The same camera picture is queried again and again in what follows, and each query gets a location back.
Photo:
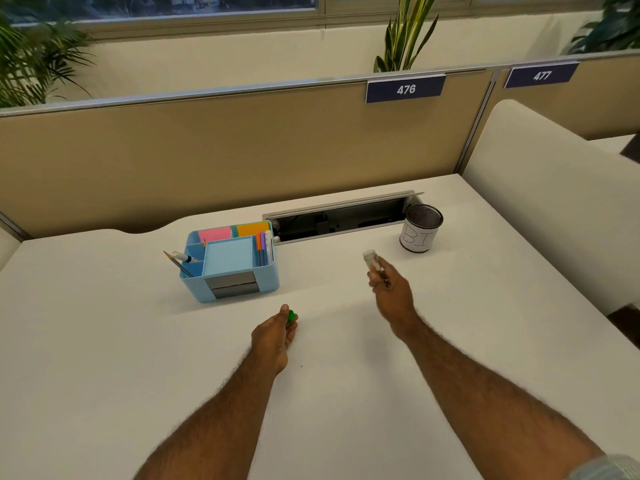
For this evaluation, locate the person's left hand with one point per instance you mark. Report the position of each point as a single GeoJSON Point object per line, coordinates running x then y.
{"type": "Point", "coordinates": [267, 339]}

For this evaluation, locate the person's right hand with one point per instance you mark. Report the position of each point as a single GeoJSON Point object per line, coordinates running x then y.
{"type": "Point", "coordinates": [397, 302]}

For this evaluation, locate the person's left thumb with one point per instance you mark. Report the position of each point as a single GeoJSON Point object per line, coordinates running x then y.
{"type": "Point", "coordinates": [283, 313]}

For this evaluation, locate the person's right thumb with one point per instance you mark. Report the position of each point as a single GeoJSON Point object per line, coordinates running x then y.
{"type": "Point", "coordinates": [375, 283]}

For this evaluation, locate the green cap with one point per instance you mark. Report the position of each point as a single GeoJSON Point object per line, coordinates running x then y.
{"type": "Point", "coordinates": [292, 315]}

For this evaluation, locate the person's right forearm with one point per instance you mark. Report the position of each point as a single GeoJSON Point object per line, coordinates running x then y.
{"type": "Point", "coordinates": [480, 399]}

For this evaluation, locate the person's left forearm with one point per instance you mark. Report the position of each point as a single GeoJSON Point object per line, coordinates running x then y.
{"type": "Point", "coordinates": [220, 419]}

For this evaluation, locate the light blue desk organizer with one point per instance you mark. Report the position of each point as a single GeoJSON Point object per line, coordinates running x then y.
{"type": "Point", "coordinates": [235, 287]}

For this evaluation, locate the black mesh cup white label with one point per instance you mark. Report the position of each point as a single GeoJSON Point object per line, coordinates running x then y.
{"type": "Point", "coordinates": [420, 234]}

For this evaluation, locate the purple pen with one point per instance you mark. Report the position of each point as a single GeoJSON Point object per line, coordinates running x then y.
{"type": "Point", "coordinates": [263, 247]}

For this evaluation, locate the orange pen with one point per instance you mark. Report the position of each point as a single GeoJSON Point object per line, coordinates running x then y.
{"type": "Point", "coordinates": [258, 247]}

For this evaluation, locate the light blue notepad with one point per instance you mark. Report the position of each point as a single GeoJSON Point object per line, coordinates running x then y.
{"type": "Point", "coordinates": [231, 254]}

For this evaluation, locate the orange sticky notes pad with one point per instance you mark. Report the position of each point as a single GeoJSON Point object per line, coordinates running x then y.
{"type": "Point", "coordinates": [252, 228]}

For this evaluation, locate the pink sticky notes pad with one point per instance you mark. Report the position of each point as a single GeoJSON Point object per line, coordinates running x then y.
{"type": "Point", "coordinates": [216, 234]}

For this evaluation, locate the white pen with black tip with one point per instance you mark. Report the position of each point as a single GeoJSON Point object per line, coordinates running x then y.
{"type": "Point", "coordinates": [183, 256]}

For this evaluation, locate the wooden pencil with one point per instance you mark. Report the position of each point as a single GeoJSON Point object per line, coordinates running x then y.
{"type": "Point", "coordinates": [176, 262]}

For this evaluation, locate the beige desk partition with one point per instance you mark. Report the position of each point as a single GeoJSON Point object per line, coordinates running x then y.
{"type": "Point", "coordinates": [225, 154]}
{"type": "Point", "coordinates": [555, 104]}

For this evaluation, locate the white curved side panel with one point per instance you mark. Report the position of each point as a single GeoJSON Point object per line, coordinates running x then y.
{"type": "Point", "coordinates": [550, 204]}

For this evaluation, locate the blue number sign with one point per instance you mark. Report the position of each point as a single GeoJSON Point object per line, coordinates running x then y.
{"type": "Point", "coordinates": [405, 89]}
{"type": "Point", "coordinates": [541, 75]}

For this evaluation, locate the striped snake plant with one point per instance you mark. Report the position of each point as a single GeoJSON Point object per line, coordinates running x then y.
{"type": "Point", "coordinates": [406, 34]}

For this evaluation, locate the light striped shirt sleeve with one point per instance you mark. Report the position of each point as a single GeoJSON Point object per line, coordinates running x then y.
{"type": "Point", "coordinates": [612, 469]}

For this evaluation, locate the dark green leafy plant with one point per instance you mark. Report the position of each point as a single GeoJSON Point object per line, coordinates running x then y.
{"type": "Point", "coordinates": [612, 29]}

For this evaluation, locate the green palm plant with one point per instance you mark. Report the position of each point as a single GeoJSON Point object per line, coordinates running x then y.
{"type": "Point", "coordinates": [35, 64]}

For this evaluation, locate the beige window frame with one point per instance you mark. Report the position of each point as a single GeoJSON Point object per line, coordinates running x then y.
{"type": "Point", "coordinates": [320, 7]}

